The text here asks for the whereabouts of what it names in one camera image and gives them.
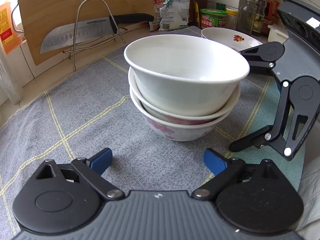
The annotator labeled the white plate back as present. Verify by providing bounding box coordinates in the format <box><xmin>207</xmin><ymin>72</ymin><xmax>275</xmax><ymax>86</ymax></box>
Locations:
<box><xmin>201</xmin><ymin>27</ymin><xmax>262</xmax><ymax>51</ymax></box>

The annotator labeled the floral bowl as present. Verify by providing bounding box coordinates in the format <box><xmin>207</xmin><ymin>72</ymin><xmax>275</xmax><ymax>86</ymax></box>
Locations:
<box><xmin>130</xmin><ymin>88</ymin><xmax>231</xmax><ymax>141</ymax></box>
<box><xmin>124</xmin><ymin>34</ymin><xmax>250</xmax><ymax>116</ymax></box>

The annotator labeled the white bowl front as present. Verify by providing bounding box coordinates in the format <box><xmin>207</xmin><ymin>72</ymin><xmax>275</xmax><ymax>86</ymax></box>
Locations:
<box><xmin>128</xmin><ymin>67</ymin><xmax>241</xmax><ymax>125</ymax></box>

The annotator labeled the grey teal kitchen towel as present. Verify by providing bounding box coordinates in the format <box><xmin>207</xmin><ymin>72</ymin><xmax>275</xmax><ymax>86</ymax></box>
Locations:
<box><xmin>0</xmin><ymin>26</ymin><xmax>306</xmax><ymax>240</ymax></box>

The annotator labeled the santoku kitchen knife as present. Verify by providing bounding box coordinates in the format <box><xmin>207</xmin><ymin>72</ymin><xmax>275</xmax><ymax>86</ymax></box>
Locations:
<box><xmin>40</xmin><ymin>13</ymin><xmax>154</xmax><ymax>54</ymax></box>

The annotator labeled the white seasoning box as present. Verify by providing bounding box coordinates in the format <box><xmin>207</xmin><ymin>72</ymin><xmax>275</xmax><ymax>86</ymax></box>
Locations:
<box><xmin>267</xmin><ymin>24</ymin><xmax>289</xmax><ymax>43</ymax></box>

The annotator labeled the clear glass bottle red cap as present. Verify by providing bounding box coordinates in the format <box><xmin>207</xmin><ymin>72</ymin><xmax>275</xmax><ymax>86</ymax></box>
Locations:
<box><xmin>236</xmin><ymin>0</ymin><xmax>255</xmax><ymax>35</ymax></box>

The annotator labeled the yellow lid spice jar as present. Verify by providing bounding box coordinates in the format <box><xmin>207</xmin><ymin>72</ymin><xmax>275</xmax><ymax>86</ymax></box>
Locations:
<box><xmin>225</xmin><ymin>7</ymin><xmax>238</xmax><ymax>30</ymax></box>

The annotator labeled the yellow label oil bottle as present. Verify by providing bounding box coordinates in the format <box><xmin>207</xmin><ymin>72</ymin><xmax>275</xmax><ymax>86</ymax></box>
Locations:
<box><xmin>252</xmin><ymin>0</ymin><xmax>266</xmax><ymax>36</ymax></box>

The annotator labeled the green lid sauce jar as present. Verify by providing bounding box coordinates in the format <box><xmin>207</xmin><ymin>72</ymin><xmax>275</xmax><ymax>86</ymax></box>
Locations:
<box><xmin>200</xmin><ymin>9</ymin><xmax>228</xmax><ymax>29</ymax></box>

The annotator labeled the green cap small jar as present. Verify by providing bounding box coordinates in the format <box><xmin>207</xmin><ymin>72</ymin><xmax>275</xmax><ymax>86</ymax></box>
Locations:
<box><xmin>216</xmin><ymin>2</ymin><xmax>226</xmax><ymax>11</ymax></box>

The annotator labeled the dark soy sauce bottle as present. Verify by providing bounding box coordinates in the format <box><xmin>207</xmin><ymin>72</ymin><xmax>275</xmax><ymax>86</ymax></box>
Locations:
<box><xmin>188</xmin><ymin>0</ymin><xmax>196</xmax><ymax>26</ymax></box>

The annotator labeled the white jacket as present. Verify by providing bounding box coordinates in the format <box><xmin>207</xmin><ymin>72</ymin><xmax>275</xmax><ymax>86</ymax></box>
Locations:
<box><xmin>296</xmin><ymin>157</ymin><xmax>320</xmax><ymax>239</ymax></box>

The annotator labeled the white plastic bag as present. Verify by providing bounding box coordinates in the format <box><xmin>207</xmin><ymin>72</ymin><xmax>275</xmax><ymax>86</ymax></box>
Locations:
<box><xmin>159</xmin><ymin>0</ymin><xmax>189</xmax><ymax>31</ymax></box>

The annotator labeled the tall plastic wrap roll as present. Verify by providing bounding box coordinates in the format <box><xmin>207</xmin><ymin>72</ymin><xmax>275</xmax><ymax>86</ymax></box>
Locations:
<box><xmin>0</xmin><ymin>44</ymin><xmax>24</xmax><ymax>105</ymax></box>

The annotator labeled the red white food packet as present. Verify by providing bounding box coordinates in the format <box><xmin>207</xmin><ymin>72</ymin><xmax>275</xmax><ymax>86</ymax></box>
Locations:
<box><xmin>149</xmin><ymin>0</ymin><xmax>166</xmax><ymax>32</ymax></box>

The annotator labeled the orange oil jug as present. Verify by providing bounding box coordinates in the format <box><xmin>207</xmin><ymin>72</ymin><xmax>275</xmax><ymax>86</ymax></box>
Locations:
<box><xmin>0</xmin><ymin>2</ymin><xmax>22</xmax><ymax>54</ymax></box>

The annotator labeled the bamboo cutting board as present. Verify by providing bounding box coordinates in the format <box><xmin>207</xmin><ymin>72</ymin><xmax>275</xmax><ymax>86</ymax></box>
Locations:
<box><xmin>18</xmin><ymin>0</ymin><xmax>155</xmax><ymax>65</ymax></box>

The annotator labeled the metal wire stand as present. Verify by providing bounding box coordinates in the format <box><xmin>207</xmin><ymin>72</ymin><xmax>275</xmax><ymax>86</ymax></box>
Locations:
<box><xmin>70</xmin><ymin>0</ymin><xmax>125</xmax><ymax>72</ymax></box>

